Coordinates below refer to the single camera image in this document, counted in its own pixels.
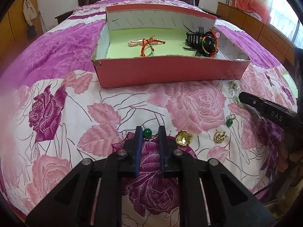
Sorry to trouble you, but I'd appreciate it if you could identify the small gold rose earring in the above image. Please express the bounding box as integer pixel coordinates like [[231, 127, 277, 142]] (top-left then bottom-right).
[[213, 131, 227, 144]]

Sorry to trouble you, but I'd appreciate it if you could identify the gold flower brooch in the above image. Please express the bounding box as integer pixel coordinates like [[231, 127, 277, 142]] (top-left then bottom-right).
[[175, 130, 193, 147]]

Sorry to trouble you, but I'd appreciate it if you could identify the wooden wardrobe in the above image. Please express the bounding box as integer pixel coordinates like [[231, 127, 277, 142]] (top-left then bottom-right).
[[1, 0, 43, 63]]

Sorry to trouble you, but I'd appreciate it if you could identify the beige hanging cloth bag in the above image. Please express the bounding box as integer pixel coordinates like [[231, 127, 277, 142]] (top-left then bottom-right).
[[23, 0, 37, 26]]

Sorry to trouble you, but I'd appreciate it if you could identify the black feather hair claw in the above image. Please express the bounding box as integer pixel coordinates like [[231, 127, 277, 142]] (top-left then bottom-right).
[[183, 26, 218, 58]]

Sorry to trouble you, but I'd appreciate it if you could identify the red orange string bracelet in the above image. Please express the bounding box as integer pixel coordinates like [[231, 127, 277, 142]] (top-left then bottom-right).
[[201, 29, 221, 58]]

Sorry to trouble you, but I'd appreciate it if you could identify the red woven cord bracelet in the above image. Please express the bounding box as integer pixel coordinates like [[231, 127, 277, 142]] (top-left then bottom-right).
[[139, 34, 166, 58]]

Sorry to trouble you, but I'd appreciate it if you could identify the gold pink flower hair clip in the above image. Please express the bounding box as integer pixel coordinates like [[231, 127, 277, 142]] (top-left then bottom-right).
[[128, 38, 147, 47]]

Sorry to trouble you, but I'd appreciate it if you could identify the floral pink purple bedspread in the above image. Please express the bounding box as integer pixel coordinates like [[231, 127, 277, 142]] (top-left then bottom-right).
[[1, 0, 297, 226]]

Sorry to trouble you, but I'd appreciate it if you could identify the green paper sheet in box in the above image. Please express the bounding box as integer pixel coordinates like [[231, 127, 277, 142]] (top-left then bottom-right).
[[106, 29, 195, 59]]

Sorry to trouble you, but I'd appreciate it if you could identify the green paper sheet on bed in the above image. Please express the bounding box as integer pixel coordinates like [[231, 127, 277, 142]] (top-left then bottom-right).
[[283, 73, 298, 99]]

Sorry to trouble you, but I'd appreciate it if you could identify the wooden sideboard cabinet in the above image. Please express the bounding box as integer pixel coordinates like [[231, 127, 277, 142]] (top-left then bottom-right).
[[216, 2, 296, 66]]

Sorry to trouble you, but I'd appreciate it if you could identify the pink cardboard box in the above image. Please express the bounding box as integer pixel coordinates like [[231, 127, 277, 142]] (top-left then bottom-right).
[[91, 4, 251, 88]]

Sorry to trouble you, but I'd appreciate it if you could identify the green bead earring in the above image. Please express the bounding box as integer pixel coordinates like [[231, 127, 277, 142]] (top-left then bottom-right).
[[226, 114, 236, 128], [143, 128, 158, 141]]

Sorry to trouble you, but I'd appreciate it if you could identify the dark wooden nightstand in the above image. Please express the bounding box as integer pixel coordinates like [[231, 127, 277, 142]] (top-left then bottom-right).
[[55, 10, 73, 24]]

